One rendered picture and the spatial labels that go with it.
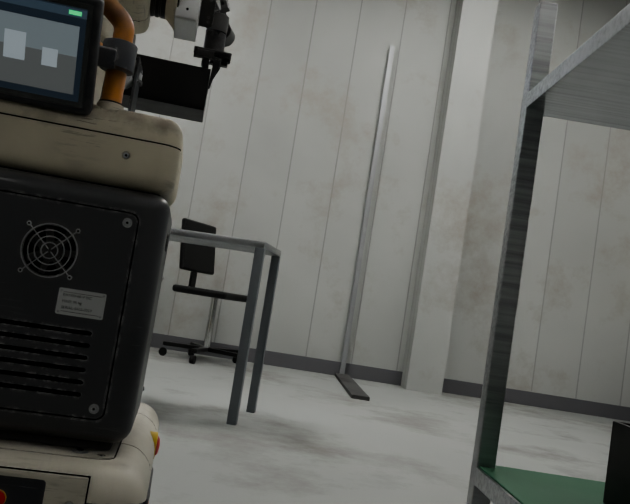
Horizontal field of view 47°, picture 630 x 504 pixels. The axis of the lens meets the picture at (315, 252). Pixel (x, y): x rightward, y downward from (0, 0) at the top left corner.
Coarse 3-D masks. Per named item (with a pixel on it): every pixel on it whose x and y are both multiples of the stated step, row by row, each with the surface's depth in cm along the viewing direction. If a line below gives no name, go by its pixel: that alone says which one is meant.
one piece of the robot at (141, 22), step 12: (120, 0) 148; (132, 0) 147; (144, 0) 148; (156, 0) 155; (132, 12) 152; (144, 12) 153; (156, 12) 157; (108, 24) 145; (144, 24) 158; (108, 36) 145
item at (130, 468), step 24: (144, 408) 155; (144, 432) 133; (0, 456) 101; (24, 456) 102; (48, 456) 103; (72, 456) 106; (96, 456) 108; (120, 456) 110; (144, 456) 118; (96, 480) 101; (120, 480) 102; (144, 480) 107
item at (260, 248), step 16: (176, 240) 355; (192, 240) 336; (208, 240) 319; (224, 240) 315; (240, 240) 314; (256, 240) 314; (256, 256) 313; (272, 256) 354; (256, 272) 312; (272, 272) 353; (256, 288) 312; (272, 288) 352; (256, 304) 314; (272, 304) 354; (240, 352) 310; (256, 352) 350; (240, 368) 309; (256, 368) 350; (240, 384) 308; (256, 384) 349; (240, 400) 311; (256, 400) 349
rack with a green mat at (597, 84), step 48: (624, 48) 87; (528, 96) 115; (576, 96) 107; (624, 96) 103; (528, 144) 115; (528, 192) 114; (480, 432) 112; (480, 480) 108; (528, 480) 105; (576, 480) 112
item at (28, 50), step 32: (0, 0) 102; (32, 0) 103; (64, 0) 103; (96, 0) 104; (0, 32) 104; (32, 32) 104; (64, 32) 105; (96, 32) 105; (0, 64) 106; (32, 64) 106; (64, 64) 106; (96, 64) 108; (128, 64) 112; (0, 96) 107; (32, 96) 108; (64, 96) 108
